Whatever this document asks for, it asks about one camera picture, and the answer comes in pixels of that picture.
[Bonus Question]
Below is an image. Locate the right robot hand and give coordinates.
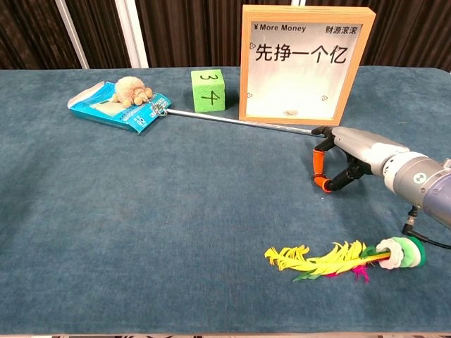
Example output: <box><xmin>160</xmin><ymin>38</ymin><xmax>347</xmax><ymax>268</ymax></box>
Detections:
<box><xmin>311</xmin><ymin>125</ymin><xmax>410</xmax><ymax>194</ymax></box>

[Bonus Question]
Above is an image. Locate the thin silver metal rod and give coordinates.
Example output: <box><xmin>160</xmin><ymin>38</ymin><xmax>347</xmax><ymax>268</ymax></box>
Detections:
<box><xmin>165</xmin><ymin>108</ymin><xmax>316</xmax><ymax>136</ymax></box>

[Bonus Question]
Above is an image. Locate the yellow feather shuttlecock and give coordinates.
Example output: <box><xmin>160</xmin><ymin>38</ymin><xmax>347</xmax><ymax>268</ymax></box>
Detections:
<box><xmin>264</xmin><ymin>236</ymin><xmax>427</xmax><ymax>284</ymax></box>

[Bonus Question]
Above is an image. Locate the green foam number cube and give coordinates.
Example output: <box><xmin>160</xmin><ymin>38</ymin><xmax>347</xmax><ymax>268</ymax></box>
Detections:
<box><xmin>190</xmin><ymin>68</ymin><xmax>227</xmax><ymax>113</ymax></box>

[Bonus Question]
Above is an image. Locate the teal table cloth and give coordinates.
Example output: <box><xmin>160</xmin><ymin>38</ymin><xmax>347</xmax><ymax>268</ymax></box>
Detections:
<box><xmin>0</xmin><ymin>65</ymin><xmax>451</xmax><ymax>335</ymax></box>

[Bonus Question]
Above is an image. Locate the dark brown pleated curtain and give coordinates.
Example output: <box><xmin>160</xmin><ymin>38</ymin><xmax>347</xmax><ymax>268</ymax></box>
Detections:
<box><xmin>0</xmin><ymin>0</ymin><xmax>451</xmax><ymax>70</ymax></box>

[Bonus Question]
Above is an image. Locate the tan plush turtle toy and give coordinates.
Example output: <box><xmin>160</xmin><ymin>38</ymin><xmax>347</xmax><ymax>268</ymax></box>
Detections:
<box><xmin>111</xmin><ymin>76</ymin><xmax>154</xmax><ymax>108</ymax></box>

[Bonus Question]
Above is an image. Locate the blue cardboard product box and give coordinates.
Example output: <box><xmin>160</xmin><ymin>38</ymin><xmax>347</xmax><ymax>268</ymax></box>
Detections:
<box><xmin>67</xmin><ymin>81</ymin><xmax>173</xmax><ymax>135</ymax></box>

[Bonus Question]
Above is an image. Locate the wooden frame coin bank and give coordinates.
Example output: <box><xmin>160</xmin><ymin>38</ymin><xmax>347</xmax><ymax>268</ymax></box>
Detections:
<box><xmin>238</xmin><ymin>4</ymin><xmax>377</xmax><ymax>127</ymax></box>

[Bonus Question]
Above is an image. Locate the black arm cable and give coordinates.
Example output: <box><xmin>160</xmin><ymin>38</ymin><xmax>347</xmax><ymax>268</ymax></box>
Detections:
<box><xmin>401</xmin><ymin>205</ymin><xmax>451</xmax><ymax>248</ymax></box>

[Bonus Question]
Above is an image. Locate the silver key ring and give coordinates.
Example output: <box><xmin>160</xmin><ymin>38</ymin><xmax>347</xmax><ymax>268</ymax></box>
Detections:
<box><xmin>149</xmin><ymin>101</ymin><xmax>168</xmax><ymax>119</ymax></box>

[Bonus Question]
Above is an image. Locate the wide white frame post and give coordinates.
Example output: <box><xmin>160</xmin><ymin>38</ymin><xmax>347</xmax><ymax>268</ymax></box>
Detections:
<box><xmin>115</xmin><ymin>0</ymin><xmax>149</xmax><ymax>69</ymax></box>

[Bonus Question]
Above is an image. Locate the thin white frame post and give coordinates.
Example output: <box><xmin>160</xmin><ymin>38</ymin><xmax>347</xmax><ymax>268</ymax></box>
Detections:
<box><xmin>54</xmin><ymin>0</ymin><xmax>90</xmax><ymax>70</ymax></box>

